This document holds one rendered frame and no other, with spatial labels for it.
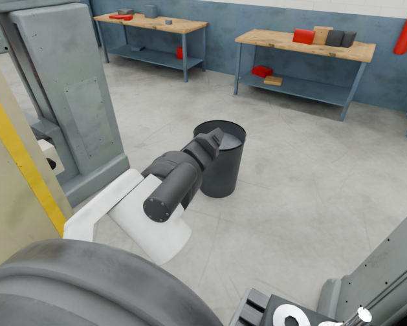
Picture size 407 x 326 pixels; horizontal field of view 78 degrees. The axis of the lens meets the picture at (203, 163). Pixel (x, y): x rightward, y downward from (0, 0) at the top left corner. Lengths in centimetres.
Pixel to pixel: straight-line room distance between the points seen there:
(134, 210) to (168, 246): 6
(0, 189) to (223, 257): 151
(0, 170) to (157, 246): 107
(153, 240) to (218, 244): 187
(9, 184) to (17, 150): 15
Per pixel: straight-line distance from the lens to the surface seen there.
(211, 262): 211
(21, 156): 134
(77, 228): 31
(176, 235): 33
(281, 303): 80
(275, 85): 435
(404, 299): 127
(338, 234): 252
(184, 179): 33
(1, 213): 143
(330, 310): 191
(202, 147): 46
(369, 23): 457
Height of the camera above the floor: 185
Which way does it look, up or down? 40 degrees down
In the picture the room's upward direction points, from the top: straight up
